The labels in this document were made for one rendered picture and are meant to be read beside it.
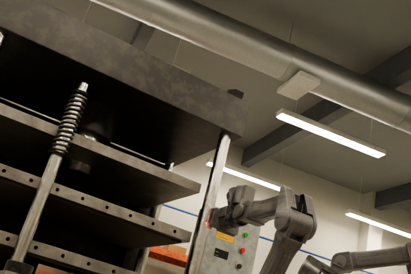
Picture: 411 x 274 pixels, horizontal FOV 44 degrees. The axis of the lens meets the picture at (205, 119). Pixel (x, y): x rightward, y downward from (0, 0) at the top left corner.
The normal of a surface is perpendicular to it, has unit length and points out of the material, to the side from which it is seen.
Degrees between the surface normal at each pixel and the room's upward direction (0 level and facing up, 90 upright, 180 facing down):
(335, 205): 90
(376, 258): 93
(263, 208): 93
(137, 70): 90
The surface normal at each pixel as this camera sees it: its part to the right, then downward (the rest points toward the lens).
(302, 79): -0.23, 0.88
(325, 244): 0.35, -0.31
